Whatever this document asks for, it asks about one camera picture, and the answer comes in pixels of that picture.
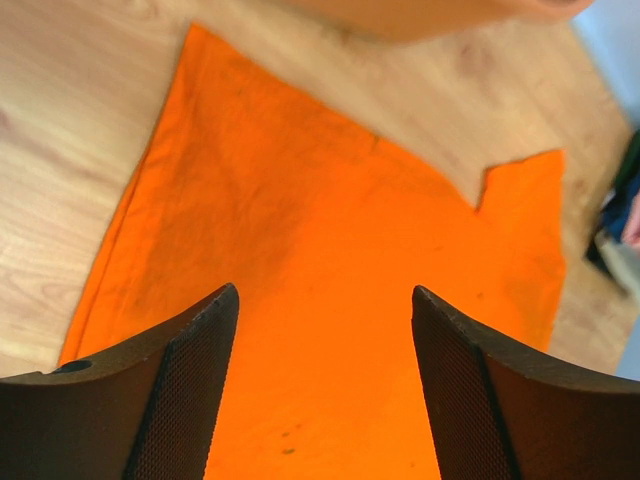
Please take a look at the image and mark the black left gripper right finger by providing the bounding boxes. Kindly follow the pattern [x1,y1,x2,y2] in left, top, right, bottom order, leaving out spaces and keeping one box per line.
[412,286,639,479]

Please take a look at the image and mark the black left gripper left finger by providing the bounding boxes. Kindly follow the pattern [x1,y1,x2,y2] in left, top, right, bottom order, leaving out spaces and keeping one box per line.
[1,284,239,479]

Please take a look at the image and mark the orange t shirt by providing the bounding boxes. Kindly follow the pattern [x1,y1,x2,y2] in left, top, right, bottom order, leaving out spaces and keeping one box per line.
[61,25,566,479]

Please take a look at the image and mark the pink folded t shirt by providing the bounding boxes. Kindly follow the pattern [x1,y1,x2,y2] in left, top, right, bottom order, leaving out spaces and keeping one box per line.
[621,195,640,253]

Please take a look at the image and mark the black bottom folded t shirt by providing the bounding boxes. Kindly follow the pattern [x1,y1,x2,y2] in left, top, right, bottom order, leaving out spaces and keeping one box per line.
[585,131,639,301]

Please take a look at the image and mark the orange plastic basket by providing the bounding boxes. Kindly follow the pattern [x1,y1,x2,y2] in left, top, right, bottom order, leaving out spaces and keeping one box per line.
[290,0,591,42]

